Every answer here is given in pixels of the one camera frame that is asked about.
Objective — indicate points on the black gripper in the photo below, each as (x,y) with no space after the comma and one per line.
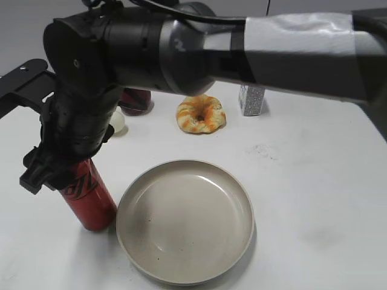
(74,132)

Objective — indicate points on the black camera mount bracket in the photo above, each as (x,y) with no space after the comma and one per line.
(27,86)

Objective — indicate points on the dark red apple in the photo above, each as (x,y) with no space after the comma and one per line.
(135,101)

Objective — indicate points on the beige round plate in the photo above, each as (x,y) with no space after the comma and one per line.
(185,222)

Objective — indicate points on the red cola can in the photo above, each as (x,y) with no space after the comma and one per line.
(89,198)

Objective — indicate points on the small white milk carton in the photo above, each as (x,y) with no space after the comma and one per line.
(251,99)

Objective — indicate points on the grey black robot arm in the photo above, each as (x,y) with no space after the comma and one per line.
(183,50)

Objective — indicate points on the white egg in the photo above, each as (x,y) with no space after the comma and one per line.
(117,122)

